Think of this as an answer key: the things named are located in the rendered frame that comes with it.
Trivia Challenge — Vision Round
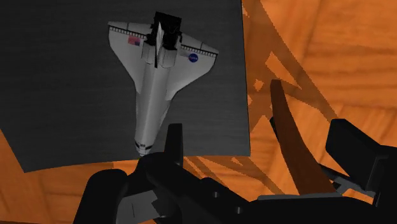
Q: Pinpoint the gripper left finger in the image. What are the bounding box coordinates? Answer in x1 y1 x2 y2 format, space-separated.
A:
73 123 249 224

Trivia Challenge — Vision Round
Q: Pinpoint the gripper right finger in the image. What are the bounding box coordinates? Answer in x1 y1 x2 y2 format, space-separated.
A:
324 118 397 206

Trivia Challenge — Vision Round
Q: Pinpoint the white space shuttle toy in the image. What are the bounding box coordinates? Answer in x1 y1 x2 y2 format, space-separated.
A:
107 11 219 157

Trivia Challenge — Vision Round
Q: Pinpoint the dark grey table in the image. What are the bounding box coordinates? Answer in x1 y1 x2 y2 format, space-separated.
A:
0 0 251 174

